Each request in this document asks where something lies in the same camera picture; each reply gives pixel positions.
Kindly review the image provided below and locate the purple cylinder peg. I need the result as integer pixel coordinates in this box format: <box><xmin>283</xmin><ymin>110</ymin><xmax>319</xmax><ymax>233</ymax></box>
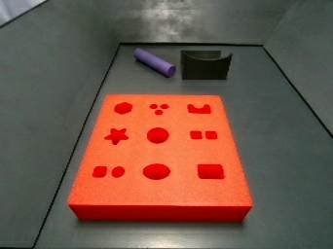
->
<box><xmin>134</xmin><ymin>49</ymin><xmax>176</xmax><ymax>77</ymax></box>

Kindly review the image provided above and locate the dark grey cradle block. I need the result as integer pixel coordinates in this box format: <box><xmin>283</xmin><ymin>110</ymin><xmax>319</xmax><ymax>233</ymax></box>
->
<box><xmin>181</xmin><ymin>51</ymin><xmax>233</xmax><ymax>80</ymax></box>

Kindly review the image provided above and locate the orange foam shape board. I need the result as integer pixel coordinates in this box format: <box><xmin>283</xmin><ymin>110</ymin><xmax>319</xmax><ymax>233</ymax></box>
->
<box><xmin>69</xmin><ymin>94</ymin><xmax>253</xmax><ymax>222</ymax></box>

